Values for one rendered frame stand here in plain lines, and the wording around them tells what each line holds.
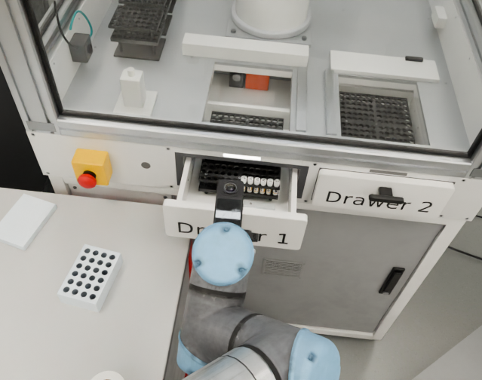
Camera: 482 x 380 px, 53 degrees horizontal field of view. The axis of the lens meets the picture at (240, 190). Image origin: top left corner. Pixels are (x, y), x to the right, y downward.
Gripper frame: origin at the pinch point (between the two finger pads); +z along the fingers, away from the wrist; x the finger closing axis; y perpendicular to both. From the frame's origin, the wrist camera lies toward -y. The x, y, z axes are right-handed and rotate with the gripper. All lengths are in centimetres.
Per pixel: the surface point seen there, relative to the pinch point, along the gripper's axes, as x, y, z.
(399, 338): 63, 34, 89
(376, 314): 48, 23, 67
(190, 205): -8.9, -4.4, 2.2
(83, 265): -30.4, 10.2, 7.9
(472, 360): 87, 37, 82
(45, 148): -43.8, -14.0, 12.7
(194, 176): -10.5, -11.7, 18.5
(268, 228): 7.2, -1.6, 5.0
